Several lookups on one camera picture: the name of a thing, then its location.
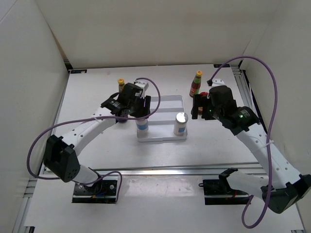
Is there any red-lid sauce jar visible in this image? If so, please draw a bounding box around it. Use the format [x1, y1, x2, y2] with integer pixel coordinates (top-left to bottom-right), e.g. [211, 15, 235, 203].
[196, 91, 208, 115]
[116, 116, 128, 123]

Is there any silver-lid white shaker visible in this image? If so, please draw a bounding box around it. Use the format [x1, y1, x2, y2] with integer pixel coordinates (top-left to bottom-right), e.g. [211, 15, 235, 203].
[173, 112, 189, 136]
[136, 118, 149, 133]

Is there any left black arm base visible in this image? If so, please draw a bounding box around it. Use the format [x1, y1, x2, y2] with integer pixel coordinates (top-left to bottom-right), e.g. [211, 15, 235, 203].
[71, 176, 118, 204]

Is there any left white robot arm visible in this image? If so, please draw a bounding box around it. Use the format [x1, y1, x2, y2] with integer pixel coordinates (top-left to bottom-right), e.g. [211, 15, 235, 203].
[43, 80, 151, 194]

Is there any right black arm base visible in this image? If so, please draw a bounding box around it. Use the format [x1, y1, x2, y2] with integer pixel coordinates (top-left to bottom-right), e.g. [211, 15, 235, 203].
[198, 180, 249, 205]

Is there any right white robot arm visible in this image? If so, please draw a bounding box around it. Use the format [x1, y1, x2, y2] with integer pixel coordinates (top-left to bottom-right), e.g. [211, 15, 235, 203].
[191, 85, 311, 214]

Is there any right tall yellow-cap sauce bottle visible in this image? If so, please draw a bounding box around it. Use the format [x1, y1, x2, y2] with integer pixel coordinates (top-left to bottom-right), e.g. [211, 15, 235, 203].
[189, 70, 203, 98]

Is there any tall yellow-cap sauce bottle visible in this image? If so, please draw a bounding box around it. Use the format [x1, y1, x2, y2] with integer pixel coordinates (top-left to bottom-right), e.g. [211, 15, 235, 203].
[189, 70, 203, 98]
[118, 78, 125, 93]

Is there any left tall yellow-cap sauce bottle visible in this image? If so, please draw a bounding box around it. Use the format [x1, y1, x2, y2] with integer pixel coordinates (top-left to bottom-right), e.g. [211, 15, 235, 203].
[118, 78, 125, 93]

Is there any white divided organizer tray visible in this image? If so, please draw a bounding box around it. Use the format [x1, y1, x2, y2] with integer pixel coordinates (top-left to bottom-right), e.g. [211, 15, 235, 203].
[137, 95, 188, 142]

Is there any right black corner label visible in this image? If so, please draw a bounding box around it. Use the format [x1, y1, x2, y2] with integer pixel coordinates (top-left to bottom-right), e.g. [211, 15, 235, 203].
[213, 64, 230, 68]

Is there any black corner label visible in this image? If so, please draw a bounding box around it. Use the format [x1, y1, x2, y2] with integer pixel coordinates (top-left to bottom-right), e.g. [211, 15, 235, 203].
[70, 69, 87, 74]
[213, 64, 230, 68]

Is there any left black corner label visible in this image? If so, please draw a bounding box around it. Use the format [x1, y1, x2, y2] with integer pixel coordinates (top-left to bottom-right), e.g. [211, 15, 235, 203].
[70, 69, 87, 74]

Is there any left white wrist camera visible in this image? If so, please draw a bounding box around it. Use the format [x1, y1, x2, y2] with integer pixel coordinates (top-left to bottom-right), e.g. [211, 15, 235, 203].
[134, 79, 149, 99]

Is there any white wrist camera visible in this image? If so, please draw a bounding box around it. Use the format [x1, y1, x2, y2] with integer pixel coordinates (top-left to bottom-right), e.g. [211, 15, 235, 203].
[134, 79, 149, 99]
[211, 78, 225, 87]

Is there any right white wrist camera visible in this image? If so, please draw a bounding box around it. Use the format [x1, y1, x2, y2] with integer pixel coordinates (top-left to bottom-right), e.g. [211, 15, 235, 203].
[211, 78, 225, 87]

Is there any aluminium front rail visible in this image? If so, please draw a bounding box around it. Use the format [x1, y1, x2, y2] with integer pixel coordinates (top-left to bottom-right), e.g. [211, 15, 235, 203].
[95, 162, 267, 177]

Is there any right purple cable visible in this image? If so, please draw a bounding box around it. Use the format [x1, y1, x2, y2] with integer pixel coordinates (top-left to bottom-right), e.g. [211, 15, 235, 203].
[206, 56, 278, 229]

